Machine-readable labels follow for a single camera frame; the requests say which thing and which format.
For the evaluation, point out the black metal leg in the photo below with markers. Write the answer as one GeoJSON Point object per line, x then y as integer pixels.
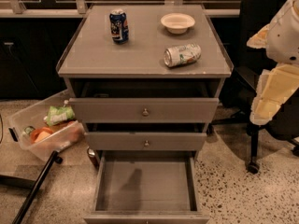
{"type": "Point", "coordinates": [54, 157]}

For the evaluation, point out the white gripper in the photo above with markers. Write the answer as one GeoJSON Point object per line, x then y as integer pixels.
{"type": "Point", "coordinates": [285, 39]}

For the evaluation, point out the grey top drawer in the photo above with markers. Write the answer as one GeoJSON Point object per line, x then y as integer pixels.
{"type": "Point", "coordinates": [144, 110]}

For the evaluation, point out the green snack bag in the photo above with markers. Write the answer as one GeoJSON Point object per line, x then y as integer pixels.
{"type": "Point", "coordinates": [59, 114]}

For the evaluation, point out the grey bottom drawer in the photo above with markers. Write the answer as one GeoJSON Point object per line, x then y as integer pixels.
{"type": "Point", "coordinates": [146, 187]}

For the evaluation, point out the clear plastic storage bin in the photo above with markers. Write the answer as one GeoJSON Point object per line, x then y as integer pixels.
{"type": "Point", "coordinates": [47, 126]}

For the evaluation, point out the white paper bowl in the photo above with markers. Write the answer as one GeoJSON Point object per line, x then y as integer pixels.
{"type": "Point", "coordinates": [177, 23]}

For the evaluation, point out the grey middle drawer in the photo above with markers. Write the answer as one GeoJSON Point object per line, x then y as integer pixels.
{"type": "Point", "coordinates": [145, 141]}

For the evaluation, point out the grey drawer cabinet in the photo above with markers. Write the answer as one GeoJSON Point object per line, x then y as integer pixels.
{"type": "Point", "coordinates": [95, 67]}

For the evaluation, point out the black office chair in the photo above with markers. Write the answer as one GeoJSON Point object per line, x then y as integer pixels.
{"type": "Point", "coordinates": [240, 89]}

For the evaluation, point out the grey drawer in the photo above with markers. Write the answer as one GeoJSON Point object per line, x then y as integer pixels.
{"type": "Point", "coordinates": [146, 187]}
{"type": "Point", "coordinates": [144, 110]}
{"type": "Point", "coordinates": [145, 141]}

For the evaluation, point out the red can on floor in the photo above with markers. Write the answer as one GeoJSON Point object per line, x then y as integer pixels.
{"type": "Point", "coordinates": [92, 157]}

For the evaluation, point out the small green can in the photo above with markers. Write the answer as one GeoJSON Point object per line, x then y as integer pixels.
{"type": "Point", "coordinates": [28, 130]}

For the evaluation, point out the orange plastic object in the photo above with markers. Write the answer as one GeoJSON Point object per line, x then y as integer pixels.
{"type": "Point", "coordinates": [40, 134]}

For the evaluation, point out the blue pepsi can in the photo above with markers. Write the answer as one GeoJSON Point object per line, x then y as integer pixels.
{"type": "Point", "coordinates": [119, 26]}

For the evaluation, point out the white green soda can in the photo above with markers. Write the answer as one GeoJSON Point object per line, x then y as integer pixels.
{"type": "Point", "coordinates": [181, 55]}

